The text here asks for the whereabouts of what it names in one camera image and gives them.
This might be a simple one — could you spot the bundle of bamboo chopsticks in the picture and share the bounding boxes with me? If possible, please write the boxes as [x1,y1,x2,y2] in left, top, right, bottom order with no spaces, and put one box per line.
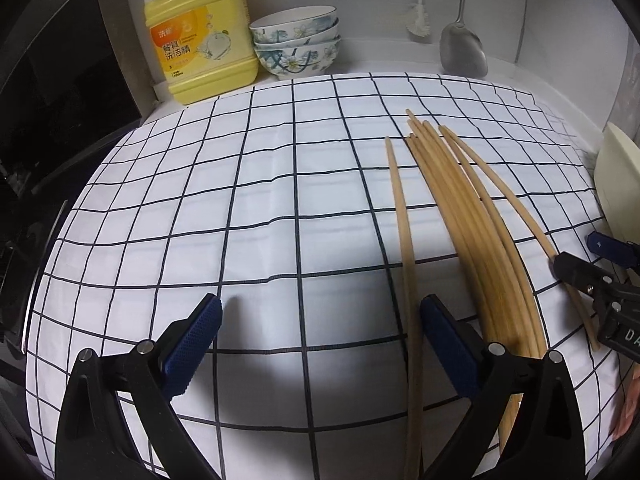
[406,107,547,456]

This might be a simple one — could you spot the floral ceramic bowl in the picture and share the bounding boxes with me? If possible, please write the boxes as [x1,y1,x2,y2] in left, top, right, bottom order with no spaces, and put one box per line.
[248,5,340,43]
[254,42,343,79]
[251,30,342,56]

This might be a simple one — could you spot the person's right hand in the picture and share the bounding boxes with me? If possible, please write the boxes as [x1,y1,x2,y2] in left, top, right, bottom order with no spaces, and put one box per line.
[612,360,640,443]

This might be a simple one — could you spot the white black-grid tablecloth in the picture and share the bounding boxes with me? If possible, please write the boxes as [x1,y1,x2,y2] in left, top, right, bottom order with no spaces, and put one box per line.
[22,71,631,480]

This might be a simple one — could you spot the cream round basin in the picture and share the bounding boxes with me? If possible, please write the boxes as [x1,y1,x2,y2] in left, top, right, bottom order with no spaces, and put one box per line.
[592,121,640,251]

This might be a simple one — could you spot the bamboo chopstick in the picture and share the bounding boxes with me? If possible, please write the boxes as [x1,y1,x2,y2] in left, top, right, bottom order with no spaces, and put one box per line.
[384,136,425,480]
[439,126,601,353]

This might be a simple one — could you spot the metal cooking spatula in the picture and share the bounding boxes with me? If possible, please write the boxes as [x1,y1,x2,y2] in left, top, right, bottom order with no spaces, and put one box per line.
[439,0,489,78]

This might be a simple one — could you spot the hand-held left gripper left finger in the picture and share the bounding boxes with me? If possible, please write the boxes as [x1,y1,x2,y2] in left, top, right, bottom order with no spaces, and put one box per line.
[55,292,224,480]

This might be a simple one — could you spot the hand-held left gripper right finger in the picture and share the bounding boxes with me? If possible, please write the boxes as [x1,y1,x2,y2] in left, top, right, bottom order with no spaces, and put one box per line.
[419,294,586,480]

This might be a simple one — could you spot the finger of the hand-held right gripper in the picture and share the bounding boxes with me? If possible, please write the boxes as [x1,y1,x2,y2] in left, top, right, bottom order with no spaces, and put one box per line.
[552,252,616,311]
[586,232,640,273]

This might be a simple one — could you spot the yellow dish soap bottle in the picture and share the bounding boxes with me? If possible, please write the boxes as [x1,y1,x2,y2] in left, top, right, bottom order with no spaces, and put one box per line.
[123,0,260,106]

